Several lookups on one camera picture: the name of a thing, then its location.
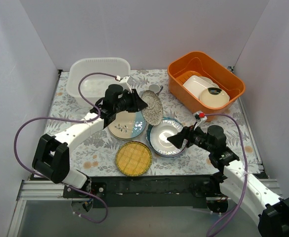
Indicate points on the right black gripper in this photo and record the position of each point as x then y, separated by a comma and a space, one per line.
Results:
186, 136

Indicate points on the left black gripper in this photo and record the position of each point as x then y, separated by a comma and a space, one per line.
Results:
133, 100

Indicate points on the speckled grey plate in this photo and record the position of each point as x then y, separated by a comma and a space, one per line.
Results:
153, 114

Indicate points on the white ribbed deep plate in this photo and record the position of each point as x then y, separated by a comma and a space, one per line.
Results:
164, 135

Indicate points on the teal embossed plate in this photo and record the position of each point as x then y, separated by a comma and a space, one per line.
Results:
149, 128

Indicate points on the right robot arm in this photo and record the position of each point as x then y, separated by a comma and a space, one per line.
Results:
267, 209

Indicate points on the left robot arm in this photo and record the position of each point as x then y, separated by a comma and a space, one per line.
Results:
52, 156

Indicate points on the white plastic bin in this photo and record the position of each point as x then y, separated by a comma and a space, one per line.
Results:
94, 87

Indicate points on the orange plastic bin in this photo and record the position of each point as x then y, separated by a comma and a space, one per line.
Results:
199, 64

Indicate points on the white round plate in bin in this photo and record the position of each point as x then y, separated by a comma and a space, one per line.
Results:
209, 81

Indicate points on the floral table mat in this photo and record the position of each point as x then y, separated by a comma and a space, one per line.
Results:
96, 155

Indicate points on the cream and blue plate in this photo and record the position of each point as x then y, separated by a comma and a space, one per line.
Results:
127, 125

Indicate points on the grey ceramic mug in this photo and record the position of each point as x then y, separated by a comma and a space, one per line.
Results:
156, 88

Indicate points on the woven bamboo tray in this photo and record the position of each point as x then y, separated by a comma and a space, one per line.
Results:
133, 159

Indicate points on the cream round plate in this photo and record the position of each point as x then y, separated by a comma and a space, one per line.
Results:
214, 97

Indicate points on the white rectangular dish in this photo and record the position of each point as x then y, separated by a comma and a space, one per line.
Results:
195, 85

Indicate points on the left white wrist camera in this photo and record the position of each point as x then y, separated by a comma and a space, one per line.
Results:
124, 82

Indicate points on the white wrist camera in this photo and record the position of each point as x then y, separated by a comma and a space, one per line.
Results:
200, 118
124, 82

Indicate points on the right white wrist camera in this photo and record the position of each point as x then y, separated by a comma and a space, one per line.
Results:
200, 118

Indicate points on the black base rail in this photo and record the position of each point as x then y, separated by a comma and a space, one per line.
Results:
196, 191

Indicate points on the aluminium frame profile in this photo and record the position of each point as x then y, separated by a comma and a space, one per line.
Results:
32, 190

